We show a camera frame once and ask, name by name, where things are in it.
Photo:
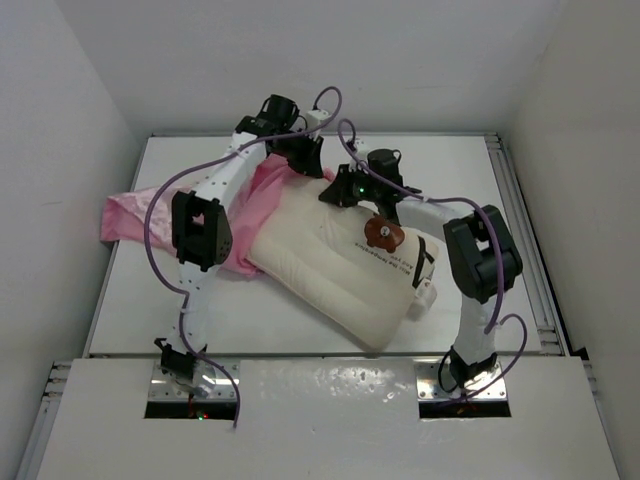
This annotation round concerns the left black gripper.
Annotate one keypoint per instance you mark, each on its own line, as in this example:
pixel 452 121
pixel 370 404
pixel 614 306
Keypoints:
pixel 310 164

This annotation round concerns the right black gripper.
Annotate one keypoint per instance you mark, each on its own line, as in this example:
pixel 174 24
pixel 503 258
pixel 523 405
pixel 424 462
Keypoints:
pixel 340 191

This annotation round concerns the cream pillow with bear print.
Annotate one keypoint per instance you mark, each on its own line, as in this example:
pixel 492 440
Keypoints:
pixel 352 265

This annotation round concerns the pink satin pillowcase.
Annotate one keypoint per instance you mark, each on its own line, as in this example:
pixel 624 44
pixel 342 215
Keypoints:
pixel 240 210

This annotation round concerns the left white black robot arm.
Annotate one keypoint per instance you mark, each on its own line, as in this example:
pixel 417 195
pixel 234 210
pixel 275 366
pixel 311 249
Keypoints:
pixel 201 233

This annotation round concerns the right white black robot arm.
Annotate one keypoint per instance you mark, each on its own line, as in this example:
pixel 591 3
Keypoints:
pixel 483 258

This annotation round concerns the white foam front board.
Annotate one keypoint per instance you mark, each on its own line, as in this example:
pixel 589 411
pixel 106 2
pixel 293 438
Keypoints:
pixel 327 419

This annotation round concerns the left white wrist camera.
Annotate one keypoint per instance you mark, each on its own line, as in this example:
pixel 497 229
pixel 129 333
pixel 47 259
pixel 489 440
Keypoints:
pixel 316 119

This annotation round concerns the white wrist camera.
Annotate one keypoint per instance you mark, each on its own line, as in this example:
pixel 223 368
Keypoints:
pixel 358 149
pixel 316 119

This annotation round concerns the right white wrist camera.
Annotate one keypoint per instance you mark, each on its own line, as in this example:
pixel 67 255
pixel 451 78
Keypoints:
pixel 358 149

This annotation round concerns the right aluminium frame rail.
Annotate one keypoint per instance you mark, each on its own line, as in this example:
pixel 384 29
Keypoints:
pixel 550 330

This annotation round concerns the aluminium frame rail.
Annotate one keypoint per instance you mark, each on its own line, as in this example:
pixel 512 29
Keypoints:
pixel 550 330
pixel 43 424

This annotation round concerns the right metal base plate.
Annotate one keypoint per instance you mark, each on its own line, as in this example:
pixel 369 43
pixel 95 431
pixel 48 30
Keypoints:
pixel 435 384

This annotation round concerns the metal base plate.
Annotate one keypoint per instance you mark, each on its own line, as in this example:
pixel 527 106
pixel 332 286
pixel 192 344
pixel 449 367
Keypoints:
pixel 435 384
pixel 207 385

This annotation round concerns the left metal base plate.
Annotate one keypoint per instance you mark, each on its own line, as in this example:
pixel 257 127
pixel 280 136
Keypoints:
pixel 207 385

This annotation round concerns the left aluminium frame rail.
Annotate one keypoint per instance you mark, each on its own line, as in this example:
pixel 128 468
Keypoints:
pixel 43 424

